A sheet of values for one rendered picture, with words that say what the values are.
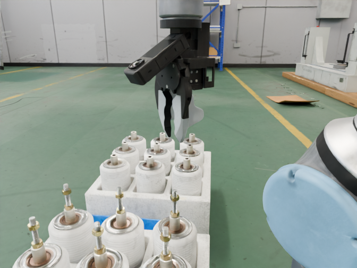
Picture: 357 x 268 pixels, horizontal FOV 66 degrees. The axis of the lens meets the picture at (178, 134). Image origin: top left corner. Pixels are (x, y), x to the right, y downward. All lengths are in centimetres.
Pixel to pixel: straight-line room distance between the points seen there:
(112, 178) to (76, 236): 29
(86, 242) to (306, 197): 51
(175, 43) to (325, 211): 32
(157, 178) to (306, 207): 63
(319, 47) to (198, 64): 438
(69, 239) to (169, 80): 39
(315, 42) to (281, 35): 224
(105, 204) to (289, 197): 70
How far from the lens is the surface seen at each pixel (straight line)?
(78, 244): 68
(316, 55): 477
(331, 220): 28
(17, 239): 113
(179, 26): 47
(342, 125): 30
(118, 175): 90
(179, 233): 61
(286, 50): 704
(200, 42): 51
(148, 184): 88
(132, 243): 63
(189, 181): 85
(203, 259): 67
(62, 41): 737
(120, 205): 62
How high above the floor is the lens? 64
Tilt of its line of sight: 19 degrees down
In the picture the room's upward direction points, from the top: straight up
